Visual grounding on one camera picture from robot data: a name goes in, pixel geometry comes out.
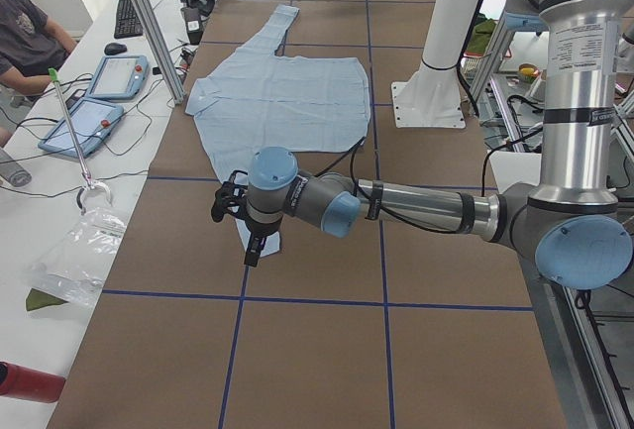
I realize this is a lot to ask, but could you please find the red bottle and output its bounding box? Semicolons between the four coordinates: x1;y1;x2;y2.
1;362;66;403

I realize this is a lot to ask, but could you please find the aluminium rail frame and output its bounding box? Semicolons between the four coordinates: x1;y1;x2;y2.
465;12;634;429

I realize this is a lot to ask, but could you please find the teach pendant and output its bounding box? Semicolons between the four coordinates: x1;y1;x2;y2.
38;98;124;159
86;55;149;101

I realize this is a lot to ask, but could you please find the orange green bowl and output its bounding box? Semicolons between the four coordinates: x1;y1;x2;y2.
517;64;541;83

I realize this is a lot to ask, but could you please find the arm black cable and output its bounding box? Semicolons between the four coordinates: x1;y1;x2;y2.
301;136;546;237

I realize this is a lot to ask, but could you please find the clear plastic bag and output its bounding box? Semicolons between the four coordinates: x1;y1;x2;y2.
24;207;131;308

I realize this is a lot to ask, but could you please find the green cloth piece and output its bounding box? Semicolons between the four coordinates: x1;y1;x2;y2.
25;288;66;312

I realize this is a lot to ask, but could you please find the black keyboard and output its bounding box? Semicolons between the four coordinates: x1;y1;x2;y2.
114;0;143;39

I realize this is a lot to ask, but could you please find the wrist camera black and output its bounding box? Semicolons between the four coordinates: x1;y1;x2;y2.
210;169;249;223

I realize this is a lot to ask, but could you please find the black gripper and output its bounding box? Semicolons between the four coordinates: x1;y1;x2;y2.
244;217;281;268

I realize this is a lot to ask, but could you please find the black computer mouse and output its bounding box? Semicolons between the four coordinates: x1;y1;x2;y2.
104;43;128;55

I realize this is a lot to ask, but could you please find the light blue button shirt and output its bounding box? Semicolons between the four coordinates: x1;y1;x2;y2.
186;5;370;237

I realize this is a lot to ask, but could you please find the reacher grabber tool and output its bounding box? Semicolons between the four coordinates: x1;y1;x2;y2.
49;67;112;215

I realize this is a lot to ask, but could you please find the aluminium frame post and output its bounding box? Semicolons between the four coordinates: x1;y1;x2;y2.
131;0;185;105

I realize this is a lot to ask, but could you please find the far teach pendant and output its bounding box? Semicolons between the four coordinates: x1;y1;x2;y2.
86;55;149;101

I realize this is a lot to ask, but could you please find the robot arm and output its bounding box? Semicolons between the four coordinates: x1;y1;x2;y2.
240;0;633;290

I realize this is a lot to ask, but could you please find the seated person grey shirt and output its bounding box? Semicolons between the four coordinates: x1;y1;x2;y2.
0;0;79;148

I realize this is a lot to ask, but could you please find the near teach pendant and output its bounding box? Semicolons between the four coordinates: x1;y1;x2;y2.
38;98;124;159

